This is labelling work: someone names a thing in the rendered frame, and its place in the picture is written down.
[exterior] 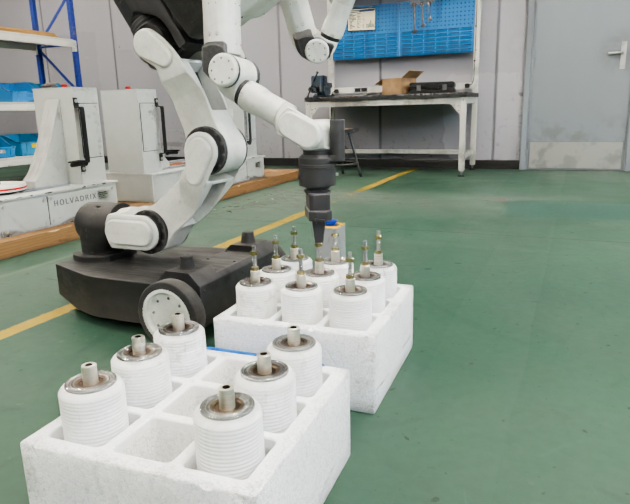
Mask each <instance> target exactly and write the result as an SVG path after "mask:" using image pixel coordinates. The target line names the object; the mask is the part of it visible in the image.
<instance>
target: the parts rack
mask: <svg viewBox="0 0 630 504"><path fill-rule="evenodd" d="M65 2H66V5H67V13H68V22H69V30H70V39H65V38H57V37H49V36H41V35H33V34H25V33H16V32H8V31H0V48H9V49H20V50H30V51H35V55H36V60H37V68H38V75H39V83H40V84H45V83H46V80H45V72H44V64H43V57H44V58H45V59H46V60H47V61H48V62H49V63H50V64H51V65H52V66H53V67H54V68H55V69H56V70H57V71H58V73H59V74H60V75H61V76H62V77H63V78H64V79H65V80H66V81H67V82H68V83H69V84H70V85H71V86H72V87H75V86H74V85H73V84H72V83H71V82H70V81H69V79H68V78H67V77H66V76H65V75H64V74H63V73H62V72H61V71H60V70H59V69H58V68H57V67H56V66H55V65H54V63H53V62H52V61H51V60H50V59H49V58H48V57H47V56H46V55H45V54H44V53H43V52H42V48H54V47H72V56H73V64H74V73H75V81H76V87H83V86H82V77H81V68H80V60H79V51H78V42H77V34H76V25H75V16H74V8H73V0H63V1H62V3H61V5H60V7H59V8H58V10H57V12H56V14H55V15H54V17H53V19H52V21H51V22H50V24H49V26H48V28H47V29H46V31H45V32H49V30H50V28H51V26H52V25H53V23H54V21H55V19H56V18H57V16H58V14H59V12H60V11H61V9H62V7H63V6H64V4H65ZM29 7H30V14H31V22H32V30H34V31H39V25H38V18H37V10H36V2H35V0H29ZM42 44H44V45H53V46H42V47H41V45H42ZM42 55H43V56H42ZM0 111H35V104H34V102H0ZM33 156H34V155H31V156H15V157H11V158H0V168H1V167H9V166H18V165H27V164H31V163H32V160H33Z"/></svg>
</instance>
